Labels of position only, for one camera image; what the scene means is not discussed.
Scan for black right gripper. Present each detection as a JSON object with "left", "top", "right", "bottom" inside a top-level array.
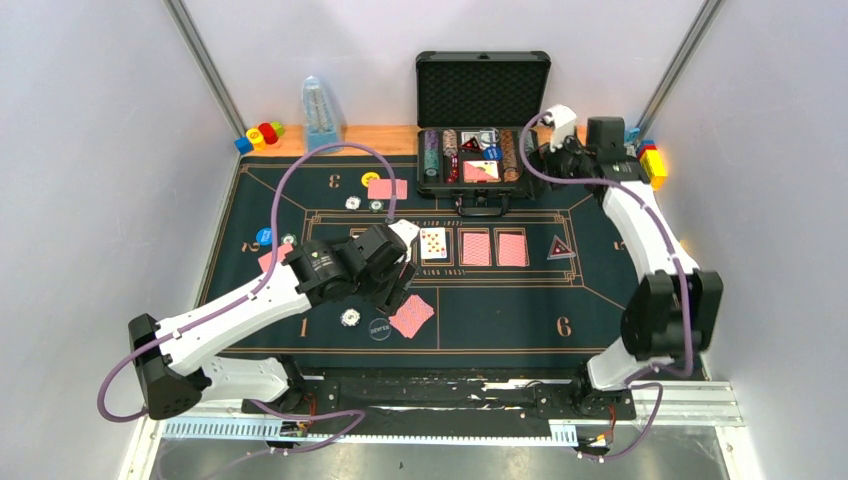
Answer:
[{"left": 516, "top": 126, "right": 595, "bottom": 200}]

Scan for red-backed card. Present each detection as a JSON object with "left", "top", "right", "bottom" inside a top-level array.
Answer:
[
  {"left": 367, "top": 178, "right": 408, "bottom": 200},
  {"left": 389, "top": 295, "right": 435, "bottom": 339}
]

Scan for white-blue poker chip stack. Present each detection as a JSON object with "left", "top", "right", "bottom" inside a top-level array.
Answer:
[{"left": 340, "top": 309, "right": 361, "bottom": 327}]

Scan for face-down community card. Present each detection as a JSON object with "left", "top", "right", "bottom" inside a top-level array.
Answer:
[
  {"left": 460, "top": 232, "right": 491, "bottom": 267},
  {"left": 497, "top": 233, "right": 529, "bottom": 268}
]

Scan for red triangular all-in marker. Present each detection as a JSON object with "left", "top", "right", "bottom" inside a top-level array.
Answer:
[{"left": 547, "top": 235, "right": 577, "bottom": 261}]

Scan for yellow big blind button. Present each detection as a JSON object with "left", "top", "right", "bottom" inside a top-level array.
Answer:
[{"left": 361, "top": 172, "right": 381, "bottom": 188}]

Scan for red-backed cards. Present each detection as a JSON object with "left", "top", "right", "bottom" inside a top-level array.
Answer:
[{"left": 258, "top": 243, "right": 293, "bottom": 273}]

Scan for blue small blind button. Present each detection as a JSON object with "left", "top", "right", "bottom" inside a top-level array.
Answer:
[{"left": 255, "top": 227, "right": 274, "bottom": 246}]

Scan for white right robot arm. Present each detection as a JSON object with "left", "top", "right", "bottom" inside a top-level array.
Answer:
[{"left": 519, "top": 105, "right": 723, "bottom": 418}]

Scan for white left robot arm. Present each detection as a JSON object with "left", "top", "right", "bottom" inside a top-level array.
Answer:
[{"left": 128, "top": 220, "right": 421, "bottom": 420}]

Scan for clear dealer button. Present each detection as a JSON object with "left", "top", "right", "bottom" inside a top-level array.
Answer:
[{"left": 368, "top": 318, "right": 392, "bottom": 342}]

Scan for orange chip row in case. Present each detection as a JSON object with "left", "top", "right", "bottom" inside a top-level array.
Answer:
[{"left": 500, "top": 130, "right": 520, "bottom": 182}]

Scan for blue button in case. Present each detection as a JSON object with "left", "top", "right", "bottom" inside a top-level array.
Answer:
[{"left": 482, "top": 146, "right": 503, "bottom": 161}]

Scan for playing card deck in case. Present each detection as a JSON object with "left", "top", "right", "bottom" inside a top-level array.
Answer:
[{"left": 463, "top": 160, "right": 501, "bottom": 183}]

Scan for green poker table mat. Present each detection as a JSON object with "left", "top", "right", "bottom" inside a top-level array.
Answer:
[{"left": 201, "top": 156, "right": 638, "bottom": 369}]

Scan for pink-white chip row in case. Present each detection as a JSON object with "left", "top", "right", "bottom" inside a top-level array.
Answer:
[{"left": 442, "top": 129, "right": 458, "bottom": 157}]

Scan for black poker chip case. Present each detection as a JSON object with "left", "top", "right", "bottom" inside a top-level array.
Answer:
[{"left": 415, "top": 50, "right": 551, "bottom": 218}]

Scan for purple-green chip row in case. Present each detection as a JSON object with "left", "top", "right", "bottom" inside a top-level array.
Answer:
[{"left": 423, "top": 130, "right": 440, "bottom": 178}]

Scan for yellow toy block right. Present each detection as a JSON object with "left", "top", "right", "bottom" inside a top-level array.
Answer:
[{"left": 637, "top": 140, "right": 668, "bottom": 191}]

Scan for green toy block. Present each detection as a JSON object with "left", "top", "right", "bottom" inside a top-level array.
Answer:
[{"left": 270, "top": 121, "right": 285, "bottom": 137}]

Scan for red toy cylinder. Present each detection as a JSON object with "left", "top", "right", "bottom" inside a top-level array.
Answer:
[{"left": 257, "top": 122, "right": 279, "bottom": 145}]

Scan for yellow toy cylinder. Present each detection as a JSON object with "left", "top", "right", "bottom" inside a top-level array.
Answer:
[{"left": 245, "top": 128, "right": 267, "bottom": 150}]

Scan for blue toy cube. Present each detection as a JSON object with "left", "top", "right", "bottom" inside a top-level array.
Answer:
[{"left": 234, "top": 137, "right": 254, "bottom": 155}]

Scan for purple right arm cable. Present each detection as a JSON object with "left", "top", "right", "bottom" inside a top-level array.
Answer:
[{"left": 518, "top": 111, "right": 696, "bottom": 462}]

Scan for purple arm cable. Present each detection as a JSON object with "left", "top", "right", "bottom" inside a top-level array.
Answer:
[
  {"left": 518, "top": 111, "right": 696, "bottom": 462},
  {"left": 97, "top": 142, "right": 399, "bottom": 458}
]

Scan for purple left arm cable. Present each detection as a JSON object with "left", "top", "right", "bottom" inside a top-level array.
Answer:
[{"left": 97, "top": 142, "right": 399, "bottom": 458}]

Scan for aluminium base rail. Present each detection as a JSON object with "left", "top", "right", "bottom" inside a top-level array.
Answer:
[{"left": 139, "top": 368, "right": 744, "bottom": 446}]

